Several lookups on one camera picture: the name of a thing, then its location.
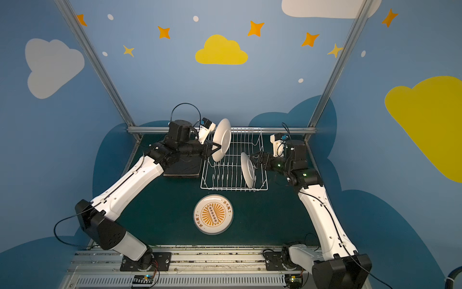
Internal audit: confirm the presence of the left controller board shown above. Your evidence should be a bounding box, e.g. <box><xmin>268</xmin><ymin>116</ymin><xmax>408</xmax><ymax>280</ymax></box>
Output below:
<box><xmin>131</xmin><ymin>275</ymin><xmax>155</xmax><ymax>289</ymax></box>

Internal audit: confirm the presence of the front aluminium rail bed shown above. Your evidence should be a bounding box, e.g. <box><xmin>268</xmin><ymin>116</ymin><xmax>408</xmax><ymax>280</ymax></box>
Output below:
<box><xmin>60</xmin><ymin>245</ymin><xmax>316</xmax><ymax>289</ymax></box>

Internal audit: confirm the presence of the white round plate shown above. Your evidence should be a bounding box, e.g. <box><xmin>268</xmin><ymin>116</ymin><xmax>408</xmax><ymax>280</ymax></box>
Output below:
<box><xmin>241</xmin><ymin>152</ymin><xmax>256</xmax><ymax>189</ymax></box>
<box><xmin>212</xmin><ymin>119</ymin><xmax>232</xmax><ymax>162</ymax></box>
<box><xmin>193</xmin><ymin>195</ymin><xmax>234</xmax><ymax>236</ymax></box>

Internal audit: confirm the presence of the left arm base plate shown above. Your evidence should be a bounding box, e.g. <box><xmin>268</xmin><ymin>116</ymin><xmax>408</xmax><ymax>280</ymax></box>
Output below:
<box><xmin>120</xmin><ymin>252</ymin><xmax>172</xmax><ymax>272</ymax></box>

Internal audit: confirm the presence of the aluminium rear frame rail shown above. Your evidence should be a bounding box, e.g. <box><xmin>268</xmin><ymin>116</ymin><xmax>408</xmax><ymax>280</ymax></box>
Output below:
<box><xmin>127</xmin><ymin>126</ymin><xmax>316</xmax><ymax>135</ymax></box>

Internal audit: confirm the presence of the left aluminium frame post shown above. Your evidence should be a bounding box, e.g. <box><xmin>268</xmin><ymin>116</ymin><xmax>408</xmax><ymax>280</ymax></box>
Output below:
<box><xmin>54</xmin><ymin>0</ymin><xmax>135</xmax><ymax>127</ymax></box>

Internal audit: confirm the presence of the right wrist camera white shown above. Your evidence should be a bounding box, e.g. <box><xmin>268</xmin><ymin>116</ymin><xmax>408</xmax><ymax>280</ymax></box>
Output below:
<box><xmin>269</xmin><ymin>133</ymin><xmax>288</xmax><ymax>157</ymax></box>

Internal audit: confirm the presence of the white wire dish rack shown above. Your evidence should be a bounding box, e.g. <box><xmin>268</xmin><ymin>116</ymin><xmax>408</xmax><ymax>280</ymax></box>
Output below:
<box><xmin>200</xmin><ymin>131</ymin><xmax>268</xmax><ymax>191</ymax></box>

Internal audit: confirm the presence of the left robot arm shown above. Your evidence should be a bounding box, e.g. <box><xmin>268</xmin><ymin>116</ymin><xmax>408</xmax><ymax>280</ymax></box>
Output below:
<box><xmin>75</xmin><ymin>119</ymin><xmax>231</xmax><ymax>265</ymax></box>

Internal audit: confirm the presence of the right aluminium frame post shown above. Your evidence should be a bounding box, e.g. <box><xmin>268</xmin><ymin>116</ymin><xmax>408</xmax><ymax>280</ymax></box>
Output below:
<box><xmin>304</xmin><ymin>0</ymin><xmax>375</xmax><ymax>146</ymax></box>

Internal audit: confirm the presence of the right controller board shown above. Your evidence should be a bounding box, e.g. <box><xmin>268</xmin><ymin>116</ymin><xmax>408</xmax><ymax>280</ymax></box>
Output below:
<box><xmin>284</xmin><ymin>275</ymin><xmax>303</xmax><ymax>289</ymax></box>

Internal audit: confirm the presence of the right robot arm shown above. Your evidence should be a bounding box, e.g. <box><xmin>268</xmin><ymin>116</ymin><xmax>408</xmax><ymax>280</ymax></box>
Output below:
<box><xmin>241</xmin><ymin>140</ymin><xmax>372</xmax><ymax>289</ymax></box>

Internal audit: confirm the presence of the controller board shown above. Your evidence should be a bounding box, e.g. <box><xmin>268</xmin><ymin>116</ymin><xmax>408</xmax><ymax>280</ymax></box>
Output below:
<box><xmin>131</xmin><ymin>275</ymin><xmax>155</xmax><ymax>289</ymax></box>
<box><xmin>284</xmin><ymin>275</ymin><xmax>303</xmax><ymax>289</ymax></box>

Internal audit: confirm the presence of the aluminium frame post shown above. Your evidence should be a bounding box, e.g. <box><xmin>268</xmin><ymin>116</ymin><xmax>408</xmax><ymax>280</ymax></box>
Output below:
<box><xmin>304</xmin><ymin>0</ymin><xmax>375</xmax><ymax>146</ymax></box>
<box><xmin>54</xmin><ymin>0</ymin><xmax>135</xmax><ymax>127</ymax></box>

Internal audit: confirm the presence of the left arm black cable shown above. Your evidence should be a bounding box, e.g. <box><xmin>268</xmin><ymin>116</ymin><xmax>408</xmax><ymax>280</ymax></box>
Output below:
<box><xmin>53</xmin><ymin>214</ymin><xmax>95</xmax><ymax>249</ymax></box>

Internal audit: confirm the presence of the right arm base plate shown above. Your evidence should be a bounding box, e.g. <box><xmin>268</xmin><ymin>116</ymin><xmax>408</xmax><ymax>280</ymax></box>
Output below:
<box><xmin>262</xmin><ymin>250</ymin><xmax>303</xmax><ymax>271</ymax></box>

